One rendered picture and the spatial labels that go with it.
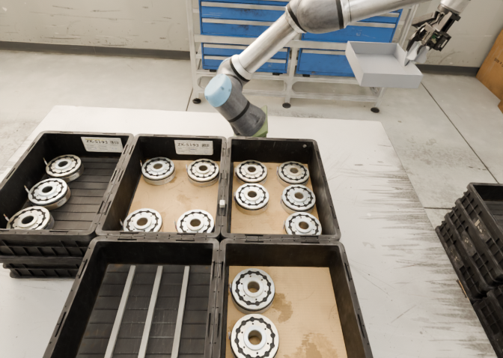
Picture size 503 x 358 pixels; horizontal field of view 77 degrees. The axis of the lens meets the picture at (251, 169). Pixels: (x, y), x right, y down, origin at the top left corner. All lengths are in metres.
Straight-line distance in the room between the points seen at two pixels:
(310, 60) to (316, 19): 1.77
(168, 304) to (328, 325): 0.37
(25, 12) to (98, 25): 0.71
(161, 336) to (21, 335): 0.40
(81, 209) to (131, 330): 0.41
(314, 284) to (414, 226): 0.52
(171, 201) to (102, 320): 0.36
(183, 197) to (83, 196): 0.30
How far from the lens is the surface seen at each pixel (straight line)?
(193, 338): 0.79
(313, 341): 0.80
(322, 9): 1.06
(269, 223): 0.94
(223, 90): 1.18
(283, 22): 1.21
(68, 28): 4.10
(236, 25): 2.69
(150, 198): 1.02
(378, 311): 1.03
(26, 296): 1.12
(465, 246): 1.78
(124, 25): 3.84
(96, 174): 1.15
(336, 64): 2.88
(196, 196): 1.00
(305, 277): 0.86
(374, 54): 1.46
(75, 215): 1.05
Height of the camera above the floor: 1.58
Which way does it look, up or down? 43 degrees down
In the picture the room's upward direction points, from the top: 4 degrees clockwise
